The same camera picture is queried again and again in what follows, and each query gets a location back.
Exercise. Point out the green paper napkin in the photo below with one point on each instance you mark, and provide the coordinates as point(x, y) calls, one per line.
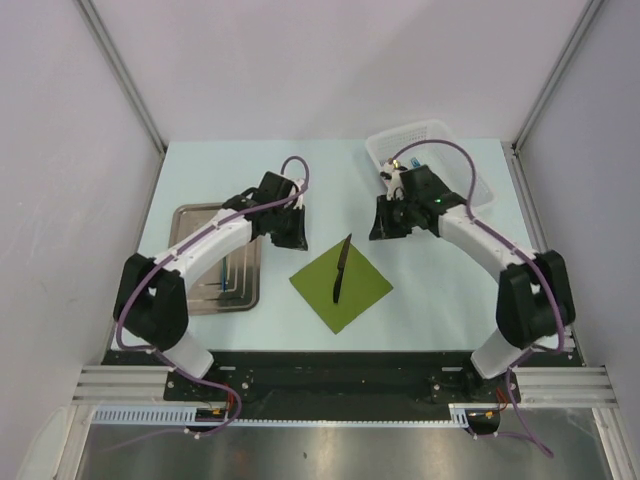
point(363, 286)

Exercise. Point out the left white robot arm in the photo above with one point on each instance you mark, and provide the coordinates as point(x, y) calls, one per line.
point(151, 302)

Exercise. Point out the aluminium frame post left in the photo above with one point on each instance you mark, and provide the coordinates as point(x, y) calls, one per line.
point(114, 60)

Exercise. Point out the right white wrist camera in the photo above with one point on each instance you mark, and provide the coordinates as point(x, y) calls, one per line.
point(391, 177)

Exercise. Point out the aluminium front rail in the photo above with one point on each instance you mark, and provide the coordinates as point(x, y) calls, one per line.
point(540, 387)

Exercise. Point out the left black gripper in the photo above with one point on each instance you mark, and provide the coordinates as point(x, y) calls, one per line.
point(297, 240)

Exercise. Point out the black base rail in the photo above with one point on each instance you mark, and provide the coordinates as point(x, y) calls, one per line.
point(354, 386)

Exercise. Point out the white plastic basket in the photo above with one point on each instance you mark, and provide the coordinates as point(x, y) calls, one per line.
point(446, 162)

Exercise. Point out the iridescent spoon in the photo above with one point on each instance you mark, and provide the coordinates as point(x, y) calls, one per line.
point(224, 274)

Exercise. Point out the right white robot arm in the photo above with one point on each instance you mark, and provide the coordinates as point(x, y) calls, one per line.
point(534, 294)

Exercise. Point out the aluminium frame post right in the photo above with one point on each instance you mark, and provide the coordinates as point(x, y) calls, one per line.
point(587, 18)

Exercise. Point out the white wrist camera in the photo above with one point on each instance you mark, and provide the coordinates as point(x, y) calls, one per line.
point(391, 177)
point(297, 194)

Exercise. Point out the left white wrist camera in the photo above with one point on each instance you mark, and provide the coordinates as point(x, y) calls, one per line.
point(297, 194)

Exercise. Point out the aluminium frame post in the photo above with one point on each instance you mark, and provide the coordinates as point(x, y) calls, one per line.
point(587, 18)
point(114, 60)

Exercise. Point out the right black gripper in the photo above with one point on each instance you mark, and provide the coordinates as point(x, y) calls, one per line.
point(384, 228)

